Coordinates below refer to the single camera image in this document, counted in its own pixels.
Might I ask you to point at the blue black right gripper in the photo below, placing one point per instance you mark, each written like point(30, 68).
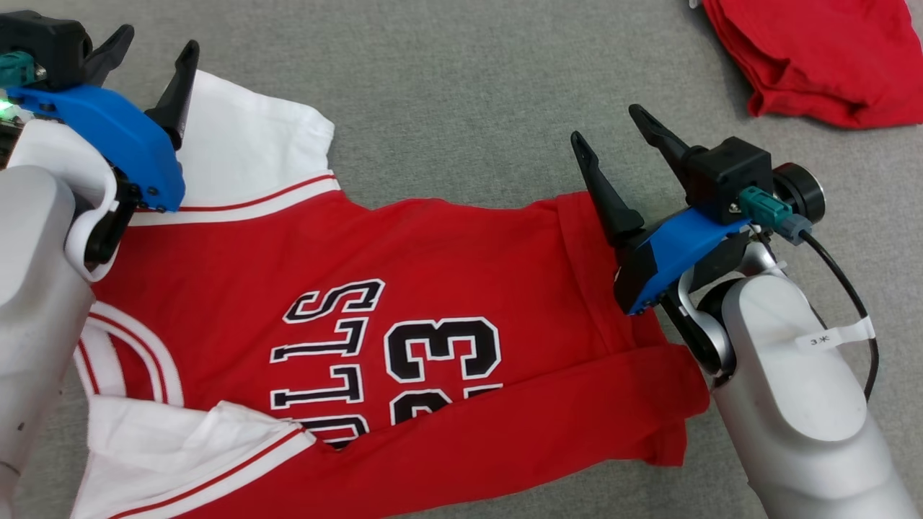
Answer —
point(670, 249)

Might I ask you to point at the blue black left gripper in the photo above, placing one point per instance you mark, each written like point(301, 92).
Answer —
point(122, 137)

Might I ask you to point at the red white shorts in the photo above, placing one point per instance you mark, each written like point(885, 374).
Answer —
point(822, 58)

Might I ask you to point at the red white basketball jersey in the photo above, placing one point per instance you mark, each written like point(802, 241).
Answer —
point(433, 259)

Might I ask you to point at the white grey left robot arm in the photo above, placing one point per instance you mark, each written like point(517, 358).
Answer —
point(36, 288)

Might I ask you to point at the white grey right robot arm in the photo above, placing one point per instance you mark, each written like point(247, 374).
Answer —
point(793, 404)

